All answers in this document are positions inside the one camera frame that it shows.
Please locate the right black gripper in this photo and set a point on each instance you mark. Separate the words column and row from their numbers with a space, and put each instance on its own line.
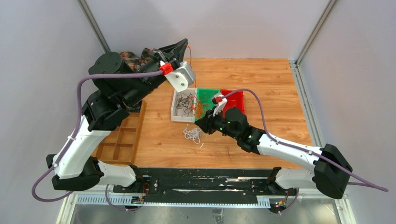
column 206, row 123

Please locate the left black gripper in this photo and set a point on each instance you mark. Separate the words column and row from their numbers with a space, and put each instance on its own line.
column 177, row 50

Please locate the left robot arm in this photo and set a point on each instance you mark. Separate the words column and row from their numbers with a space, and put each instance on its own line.
column 118, row 88

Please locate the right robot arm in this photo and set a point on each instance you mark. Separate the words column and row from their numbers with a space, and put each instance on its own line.
column 323, row 168

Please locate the green plastic bin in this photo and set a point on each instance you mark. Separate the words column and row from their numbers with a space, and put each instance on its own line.
column 203, row 101

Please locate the white plastic bin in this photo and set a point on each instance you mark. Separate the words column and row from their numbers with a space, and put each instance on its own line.
column 182, row 106

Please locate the red plastic bin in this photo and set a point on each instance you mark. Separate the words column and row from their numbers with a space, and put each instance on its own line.
column 235, row 100

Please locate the plaid cloth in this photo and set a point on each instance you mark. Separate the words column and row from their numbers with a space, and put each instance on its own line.
column 134, row 61

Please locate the wooden compartment tray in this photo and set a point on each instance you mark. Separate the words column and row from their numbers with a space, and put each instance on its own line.
column 120, row 146

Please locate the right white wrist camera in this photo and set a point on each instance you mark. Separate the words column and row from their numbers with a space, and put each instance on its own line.
column 219, row 102

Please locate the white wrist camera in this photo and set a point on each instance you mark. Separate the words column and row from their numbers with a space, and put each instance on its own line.
column 219, row 102
column 181, row 77

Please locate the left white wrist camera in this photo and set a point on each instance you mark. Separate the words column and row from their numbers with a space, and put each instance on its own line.
column 181, row 77

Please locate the left aluminium frame post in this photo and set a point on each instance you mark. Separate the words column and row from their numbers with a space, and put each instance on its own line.
column 84, row 6

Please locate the aluminium frame post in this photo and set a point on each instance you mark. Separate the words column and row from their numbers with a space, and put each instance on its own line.
column 84, row 6
column 316, row 30

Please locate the aluminium front rail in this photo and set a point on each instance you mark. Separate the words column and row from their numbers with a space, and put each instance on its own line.
column 308, row 206

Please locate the right aluminium frame post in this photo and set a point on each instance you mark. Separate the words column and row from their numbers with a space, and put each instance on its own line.
column 316, row 30

